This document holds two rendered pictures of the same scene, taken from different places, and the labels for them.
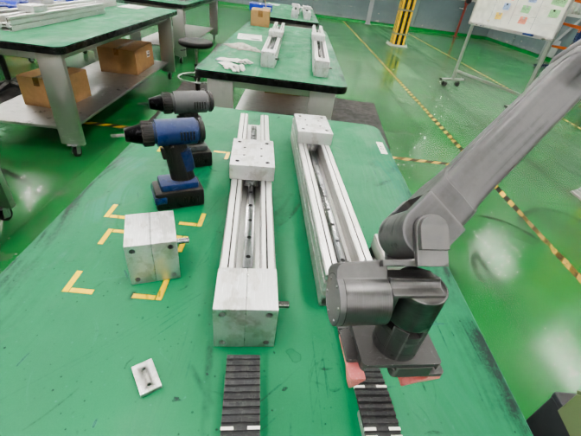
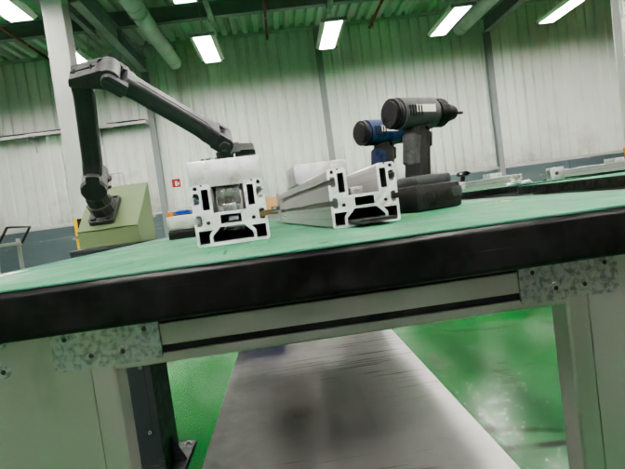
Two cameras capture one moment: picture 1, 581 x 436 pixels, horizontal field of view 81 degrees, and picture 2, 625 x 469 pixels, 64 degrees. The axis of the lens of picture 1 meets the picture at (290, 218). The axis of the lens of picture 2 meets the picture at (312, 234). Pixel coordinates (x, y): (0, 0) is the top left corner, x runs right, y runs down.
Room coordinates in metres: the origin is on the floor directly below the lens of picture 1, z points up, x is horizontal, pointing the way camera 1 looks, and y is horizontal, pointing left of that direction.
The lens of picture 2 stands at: (1.94, 0.10, 0.81)
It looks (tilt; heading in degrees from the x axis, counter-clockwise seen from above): 3 degrees down; 180
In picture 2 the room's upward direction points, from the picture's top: 8 degrees counter-clockwise
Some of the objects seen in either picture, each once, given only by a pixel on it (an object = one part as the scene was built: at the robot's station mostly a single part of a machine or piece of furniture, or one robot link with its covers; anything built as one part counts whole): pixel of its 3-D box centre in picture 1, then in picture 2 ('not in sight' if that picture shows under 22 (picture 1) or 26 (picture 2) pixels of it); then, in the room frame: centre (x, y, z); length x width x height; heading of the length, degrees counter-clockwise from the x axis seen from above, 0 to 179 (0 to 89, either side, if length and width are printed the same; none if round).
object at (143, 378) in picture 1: (146, 377); not in sight; (0.26, 0.18, 0.78); 0.05 x 0.03 x 0.01; 39
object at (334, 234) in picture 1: (319, 183); (232, 214); (0.85, -0.07, 0.82); 0.80 x 0.10 x 0.09; 9
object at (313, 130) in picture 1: (311, 132); (227, 184); (1.10, -0.03, 0.87); 0.16 x 0.11 x 0.07; 9
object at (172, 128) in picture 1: (162, 164); (396, 165); (0.72, 0.32, 0.89); 0.20 x 0.08 x 0.22; 120
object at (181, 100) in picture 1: (178, 130); (432, 153); (0.93, 0.36, 0.89); 0.20 x 0.08 x 0.22; 121
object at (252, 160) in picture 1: (252, 163); (315, 180); (0.82, 0.12, 0.87); 0.16 x 0.11 x 0.07; 9
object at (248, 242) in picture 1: (252, 179); (318, 203); (0.82, 0.12, 0.82); 0.80 x 0.10 x 0.09; 9
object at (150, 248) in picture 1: (159, 245); not in sight; (0.50, 0.25, 0.83); 0.11 x 0.10 x 0.10; 114
